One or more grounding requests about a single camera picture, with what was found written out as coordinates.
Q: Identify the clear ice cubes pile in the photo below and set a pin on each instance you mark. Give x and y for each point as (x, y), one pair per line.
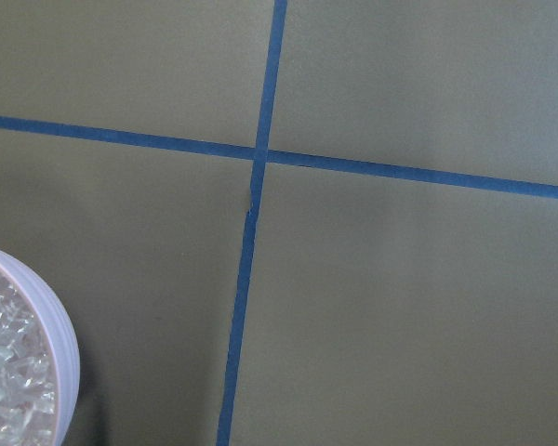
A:
(27, 383)

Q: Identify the pink bowl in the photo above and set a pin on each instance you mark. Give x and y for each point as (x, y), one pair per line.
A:
(58, 334)

